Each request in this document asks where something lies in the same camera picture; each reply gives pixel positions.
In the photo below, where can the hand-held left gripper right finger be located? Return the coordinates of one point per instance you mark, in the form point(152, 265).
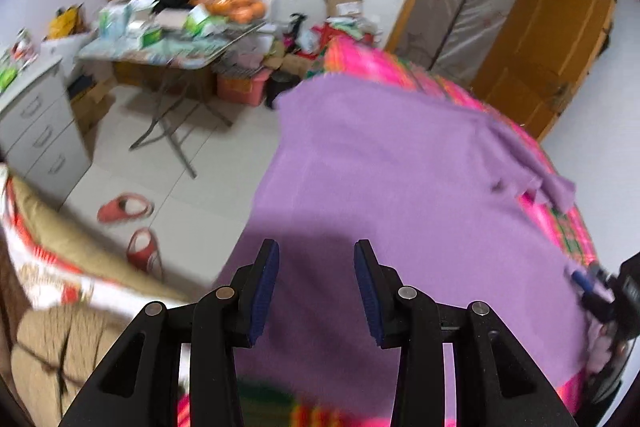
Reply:
point(367, 289)

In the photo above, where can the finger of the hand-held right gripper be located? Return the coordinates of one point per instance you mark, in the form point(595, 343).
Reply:
point(582, 282)

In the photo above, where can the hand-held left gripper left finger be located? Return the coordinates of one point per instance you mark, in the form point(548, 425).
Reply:
point(264, 289)

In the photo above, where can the purple fleece garment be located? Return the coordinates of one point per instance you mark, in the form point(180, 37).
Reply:
point(400, 167)

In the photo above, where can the person's right hand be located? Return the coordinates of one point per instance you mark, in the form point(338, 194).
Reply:
point(602, 347)

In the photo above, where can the red slipper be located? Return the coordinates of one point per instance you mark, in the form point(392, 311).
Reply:
point(145, 252)
point(125, 208)

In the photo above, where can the patterned blanket pile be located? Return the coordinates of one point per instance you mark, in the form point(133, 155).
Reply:
point(75, 237)

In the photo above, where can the pink storage bin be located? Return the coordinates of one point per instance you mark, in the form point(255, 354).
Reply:
point(240, 89)

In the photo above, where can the pink green plaid bed sheet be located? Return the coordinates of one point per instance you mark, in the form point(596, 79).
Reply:
point(370, 62)

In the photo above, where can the brown plush toy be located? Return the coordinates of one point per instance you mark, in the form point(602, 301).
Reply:
point(45, 357)

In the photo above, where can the black hanging garment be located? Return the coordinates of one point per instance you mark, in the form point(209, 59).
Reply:
point(603, 39)

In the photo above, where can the wooden door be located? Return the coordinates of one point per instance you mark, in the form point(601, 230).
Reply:
point(550, 32)

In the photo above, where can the cardboard box with books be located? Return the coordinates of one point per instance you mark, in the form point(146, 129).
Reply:
point(90, 99)

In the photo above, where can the red gift box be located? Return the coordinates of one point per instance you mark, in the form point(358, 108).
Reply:
point(330, 33)

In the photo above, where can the folding table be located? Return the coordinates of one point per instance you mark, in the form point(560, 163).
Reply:
point(150, 54)

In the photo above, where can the black stand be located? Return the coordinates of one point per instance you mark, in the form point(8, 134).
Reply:
point(297, 29)

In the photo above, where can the grey drawer cabinet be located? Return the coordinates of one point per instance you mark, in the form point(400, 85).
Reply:
point(45, 142)

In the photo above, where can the green white box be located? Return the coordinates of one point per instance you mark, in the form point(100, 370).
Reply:
point(150, 38)

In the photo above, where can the open cardboard box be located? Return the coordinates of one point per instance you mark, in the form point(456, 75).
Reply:
point(342, 7)

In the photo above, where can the yellow paper bag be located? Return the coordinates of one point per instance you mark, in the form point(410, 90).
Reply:
point(65, 22)

